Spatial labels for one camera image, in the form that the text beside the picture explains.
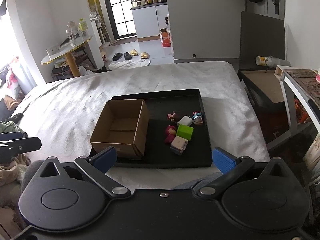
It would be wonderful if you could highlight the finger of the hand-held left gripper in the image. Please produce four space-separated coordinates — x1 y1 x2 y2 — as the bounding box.
0 137 42 164
0 131 28 141

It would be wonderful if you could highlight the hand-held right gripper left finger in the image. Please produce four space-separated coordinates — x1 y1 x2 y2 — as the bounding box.
39 147 132 198

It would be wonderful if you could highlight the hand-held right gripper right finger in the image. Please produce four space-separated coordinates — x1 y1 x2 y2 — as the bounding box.
192 147 288 197

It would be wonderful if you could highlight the brown cardboard box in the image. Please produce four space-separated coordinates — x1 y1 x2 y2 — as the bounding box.
89 99 150 160

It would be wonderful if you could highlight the pastel white box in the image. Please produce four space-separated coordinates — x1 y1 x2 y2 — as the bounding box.
170 136 189 156

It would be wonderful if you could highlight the green box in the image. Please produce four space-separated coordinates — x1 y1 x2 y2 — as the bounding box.
176 124 194 140

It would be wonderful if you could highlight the white block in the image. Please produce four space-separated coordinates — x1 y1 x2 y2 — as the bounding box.
177 115 193 126

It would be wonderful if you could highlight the black tray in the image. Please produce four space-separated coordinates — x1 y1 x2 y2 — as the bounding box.
89 88 213 168

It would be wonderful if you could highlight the pink bear figurine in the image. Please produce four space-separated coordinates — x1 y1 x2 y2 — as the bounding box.
164 125 178 144

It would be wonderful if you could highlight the green garment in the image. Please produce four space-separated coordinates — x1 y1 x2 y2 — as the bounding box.
0 120 28 133

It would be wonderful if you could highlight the beige cloth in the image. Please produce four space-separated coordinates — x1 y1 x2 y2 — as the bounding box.
0 152 31 188

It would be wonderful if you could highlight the blue figurine with beer mug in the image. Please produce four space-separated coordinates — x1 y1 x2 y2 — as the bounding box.
192 110 204 125

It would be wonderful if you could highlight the colourful clothes pile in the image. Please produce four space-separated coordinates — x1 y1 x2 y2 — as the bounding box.
0 55 34 120

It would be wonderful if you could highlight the black storage box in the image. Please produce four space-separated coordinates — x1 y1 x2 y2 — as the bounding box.
237 67 292 144

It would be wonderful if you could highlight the white plastic bag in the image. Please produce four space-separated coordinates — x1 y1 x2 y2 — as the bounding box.
78 65 94 77

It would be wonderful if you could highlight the white side shelf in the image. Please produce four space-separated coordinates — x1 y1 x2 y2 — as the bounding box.
274 65 320 142

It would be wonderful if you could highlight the white card box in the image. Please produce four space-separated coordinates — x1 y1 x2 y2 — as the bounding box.
46 44 61 55

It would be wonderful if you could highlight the white floor mat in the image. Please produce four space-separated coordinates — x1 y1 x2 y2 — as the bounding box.
108 58 151 71

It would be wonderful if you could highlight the round gold-rimmed table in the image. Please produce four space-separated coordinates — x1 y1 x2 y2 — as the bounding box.
41 35 93 78

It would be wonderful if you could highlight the yellow and white cup stack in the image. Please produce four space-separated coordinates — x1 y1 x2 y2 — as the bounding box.
255 55 291 68

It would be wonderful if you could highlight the clear glass bottle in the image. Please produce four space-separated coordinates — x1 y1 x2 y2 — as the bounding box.
66 21 77 47

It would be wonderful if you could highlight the grey padded lid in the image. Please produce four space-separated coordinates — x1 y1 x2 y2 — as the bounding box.
239 11 286 70

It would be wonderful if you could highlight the yellow-green bottle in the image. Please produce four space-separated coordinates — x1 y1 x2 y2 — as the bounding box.
78 18 89 38

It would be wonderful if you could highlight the orange cardboard box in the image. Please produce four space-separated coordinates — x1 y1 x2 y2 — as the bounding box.
159 28 172 48

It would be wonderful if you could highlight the white standing fan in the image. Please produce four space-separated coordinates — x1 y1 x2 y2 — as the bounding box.
89 14 111 48

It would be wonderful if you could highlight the white kitchen cabinet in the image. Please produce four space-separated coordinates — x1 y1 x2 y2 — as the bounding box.
130 2 169 41

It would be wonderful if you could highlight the black-framed glass door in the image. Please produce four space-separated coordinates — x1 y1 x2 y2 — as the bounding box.
103 0 137 37

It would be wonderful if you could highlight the black door handle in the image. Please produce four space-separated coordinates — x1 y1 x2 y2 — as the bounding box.
267 0 280 16

